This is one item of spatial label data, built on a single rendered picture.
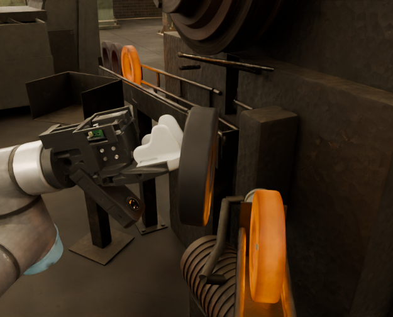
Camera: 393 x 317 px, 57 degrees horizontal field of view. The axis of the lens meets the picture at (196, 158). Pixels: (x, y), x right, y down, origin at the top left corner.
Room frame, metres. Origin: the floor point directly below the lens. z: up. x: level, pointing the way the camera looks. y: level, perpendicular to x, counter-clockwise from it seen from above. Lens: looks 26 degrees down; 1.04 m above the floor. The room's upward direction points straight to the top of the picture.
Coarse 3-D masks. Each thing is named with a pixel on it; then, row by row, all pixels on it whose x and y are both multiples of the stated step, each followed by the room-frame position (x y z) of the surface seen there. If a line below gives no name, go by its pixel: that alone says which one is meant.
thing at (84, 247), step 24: (72, 72) 1.40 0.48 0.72; (48, 96) 1.31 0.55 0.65; (72, 96) 1.41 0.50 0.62; (96, 96) 1.17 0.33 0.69; (120, 96) 1.27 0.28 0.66; (48, 120) 1.21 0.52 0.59; (72, 120) 1.19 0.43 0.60; (96, 216) 1.21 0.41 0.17; (96, 240) 1.22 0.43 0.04; (120, 240) 1.27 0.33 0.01
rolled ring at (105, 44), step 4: (104, 44) 1.87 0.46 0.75; (108, 44) 1.84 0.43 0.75; (104, 48) 1.91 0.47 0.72; (108, 48) 1.82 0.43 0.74; (104, 52) 1.93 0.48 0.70; (108, 52) 1.81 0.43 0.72; (104, 56) 1.93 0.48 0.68; (108, 56) 1.82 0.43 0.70; (104, 60) 1.93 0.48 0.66; (108, 60) 1.94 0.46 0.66; (104, 64) 1.92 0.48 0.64; (108, 64) 1.93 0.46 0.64; (108, 68) 1.91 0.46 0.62
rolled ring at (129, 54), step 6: (126, 48) 1.53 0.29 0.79; (132, 48) 1.53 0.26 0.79; (126, 54) 1.58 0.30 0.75; (132, 54) 1.50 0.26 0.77; (126, 60) 1.61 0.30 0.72; (132, 60) 1.48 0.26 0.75; (138, 60) 1.49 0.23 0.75; (126, 66) 1.61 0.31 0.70; (132, 66) 1.48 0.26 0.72; (138, 66) 1.48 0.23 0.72; (126, 72) 1.60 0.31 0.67; (132, 72) 1.49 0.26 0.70; (138, 72) 1.48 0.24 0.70; (126, 78) 1.58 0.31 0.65; (132, 78) 1.49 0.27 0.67; (138, 78) 1.48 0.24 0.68
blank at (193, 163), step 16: (192, 112) 0.41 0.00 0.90; (208, 112) 0.41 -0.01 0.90; (192, 128) 0.38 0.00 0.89; (208, 128) 0.38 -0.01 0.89; (192, 144) 0.37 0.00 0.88; (208, 144) 0.37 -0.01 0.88; (192, 160) 0.35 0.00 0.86; (208, 160) 0.36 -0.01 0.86; (192, 176) 0.35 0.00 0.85; (208, 176) 0.36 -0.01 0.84; (192, 192) 0.34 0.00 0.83; (208, 192) 0.38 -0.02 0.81; (192, 208) 0.34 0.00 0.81; (208, 208) 0.40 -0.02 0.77; (192, 224) 0.36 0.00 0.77
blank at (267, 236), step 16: (256, 192) 0.43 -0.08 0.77; (272, 192) 0.42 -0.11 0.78; (256, 208) 0.41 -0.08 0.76; (272, 208) 0.39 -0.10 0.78; (256, 224) 0.40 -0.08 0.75; (272, 224) 0.37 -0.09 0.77; (256, 240) 0.38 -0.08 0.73; (272, 240) 0.35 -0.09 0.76; (256, 256) 0.36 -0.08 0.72; (272, 256) 0.34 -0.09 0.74; (256, 272) 0.34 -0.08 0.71; (272, 272) 0.33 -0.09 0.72; (256, 288) 0.33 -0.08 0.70; (272, 288) 0.33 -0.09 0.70
